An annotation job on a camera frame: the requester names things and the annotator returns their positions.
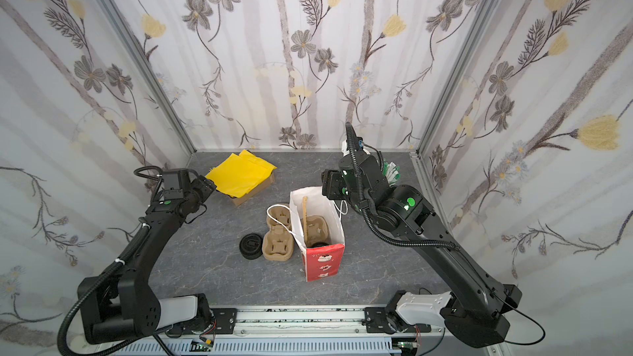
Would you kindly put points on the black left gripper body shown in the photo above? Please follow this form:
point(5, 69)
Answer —
point(205, 187)

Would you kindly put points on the stacked brown pulp carrier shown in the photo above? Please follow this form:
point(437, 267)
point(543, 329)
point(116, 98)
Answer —
point(318, 230)

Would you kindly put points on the brown cardboard napkin box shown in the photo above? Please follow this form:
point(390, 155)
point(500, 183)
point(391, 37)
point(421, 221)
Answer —
point(270, 180)

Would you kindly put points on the wooden stir stick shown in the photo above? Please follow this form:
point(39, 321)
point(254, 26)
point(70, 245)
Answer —
point(305, 219)

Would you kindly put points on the yellow napkin stack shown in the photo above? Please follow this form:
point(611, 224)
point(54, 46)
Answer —
point(240, 174)

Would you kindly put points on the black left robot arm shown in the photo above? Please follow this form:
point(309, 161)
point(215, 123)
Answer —
point(118, 306)

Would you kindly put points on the green white wrapped straws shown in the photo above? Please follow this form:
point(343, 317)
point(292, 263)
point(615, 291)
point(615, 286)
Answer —
point(392, 173)

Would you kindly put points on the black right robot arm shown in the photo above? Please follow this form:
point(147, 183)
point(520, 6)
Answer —
point(474, 308)

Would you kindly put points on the stack of black lids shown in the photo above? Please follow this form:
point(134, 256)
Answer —
point(250, 246)

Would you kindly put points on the aluminium mounting rail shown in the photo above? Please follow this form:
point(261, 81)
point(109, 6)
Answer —
point(310, 330)

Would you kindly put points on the black plastic cup lid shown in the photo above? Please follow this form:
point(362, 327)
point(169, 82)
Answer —
point(319, 245)

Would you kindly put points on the red white paper bag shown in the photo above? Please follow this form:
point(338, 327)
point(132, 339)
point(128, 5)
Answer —
point(324, 262)

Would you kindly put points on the brown pulp cup carrier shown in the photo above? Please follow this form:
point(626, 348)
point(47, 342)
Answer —
point(278, 243)

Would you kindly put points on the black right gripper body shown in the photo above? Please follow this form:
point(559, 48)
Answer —
point(331, 185)

